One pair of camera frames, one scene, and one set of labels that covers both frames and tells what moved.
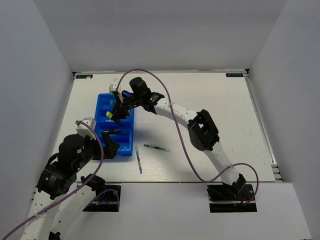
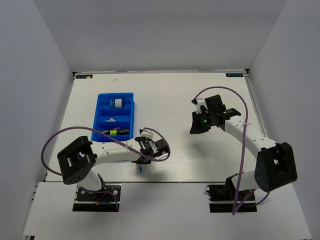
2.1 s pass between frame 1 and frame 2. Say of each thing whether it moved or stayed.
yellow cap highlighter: moved
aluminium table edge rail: stayed
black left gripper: moved
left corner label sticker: stayed
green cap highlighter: moved
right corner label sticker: stayed
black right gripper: moved
